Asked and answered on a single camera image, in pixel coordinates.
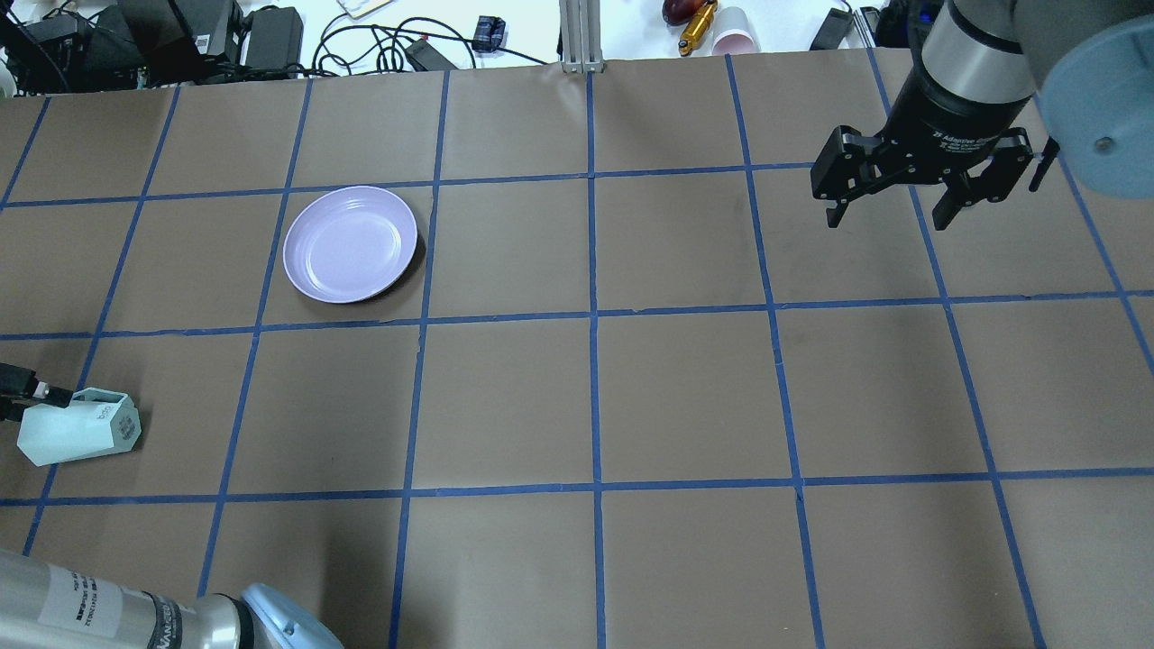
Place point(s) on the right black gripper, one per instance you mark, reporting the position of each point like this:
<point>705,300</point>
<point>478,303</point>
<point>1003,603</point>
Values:
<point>954,114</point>

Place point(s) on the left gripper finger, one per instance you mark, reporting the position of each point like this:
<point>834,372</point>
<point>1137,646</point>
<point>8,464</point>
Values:
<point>21,387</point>

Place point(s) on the light blue faceted cup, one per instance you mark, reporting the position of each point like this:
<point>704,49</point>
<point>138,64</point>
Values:
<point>94,423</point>

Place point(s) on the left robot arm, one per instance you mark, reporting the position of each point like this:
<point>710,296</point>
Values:
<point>43,605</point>

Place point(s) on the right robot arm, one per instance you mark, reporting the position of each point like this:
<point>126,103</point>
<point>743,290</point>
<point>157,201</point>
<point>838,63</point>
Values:
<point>1088,62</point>

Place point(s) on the pink paper cup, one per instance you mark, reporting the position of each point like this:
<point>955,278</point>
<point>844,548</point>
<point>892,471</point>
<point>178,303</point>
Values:
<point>732,33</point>

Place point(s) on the lilac plate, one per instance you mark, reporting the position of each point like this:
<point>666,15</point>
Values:
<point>350,245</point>

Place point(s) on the black adapter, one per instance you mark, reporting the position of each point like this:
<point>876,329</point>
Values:
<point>835,28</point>

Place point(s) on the golden bottle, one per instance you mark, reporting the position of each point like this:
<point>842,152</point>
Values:
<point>694,31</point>

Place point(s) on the red toy fruit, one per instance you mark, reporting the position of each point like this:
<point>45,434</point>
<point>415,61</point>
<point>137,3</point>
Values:
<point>680,12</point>

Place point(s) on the black power brick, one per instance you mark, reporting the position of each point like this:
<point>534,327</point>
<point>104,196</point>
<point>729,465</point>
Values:
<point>274,41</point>

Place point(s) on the small blue device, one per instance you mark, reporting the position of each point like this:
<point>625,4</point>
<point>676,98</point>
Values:
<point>489,34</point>

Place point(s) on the aluminium frame post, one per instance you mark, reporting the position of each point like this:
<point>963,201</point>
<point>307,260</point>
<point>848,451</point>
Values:
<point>580,29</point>

